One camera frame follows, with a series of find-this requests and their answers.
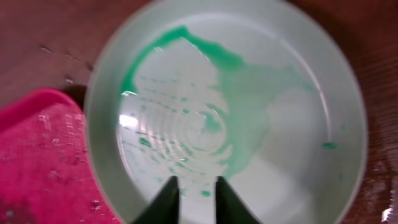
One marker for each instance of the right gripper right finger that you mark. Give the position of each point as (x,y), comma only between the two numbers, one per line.
(229,209)

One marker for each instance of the white plate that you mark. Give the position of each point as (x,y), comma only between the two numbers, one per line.
(253,91)

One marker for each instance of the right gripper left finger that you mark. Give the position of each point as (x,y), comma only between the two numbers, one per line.
(164,209)

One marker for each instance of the red tray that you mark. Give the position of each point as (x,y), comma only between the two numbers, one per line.
(45,169)

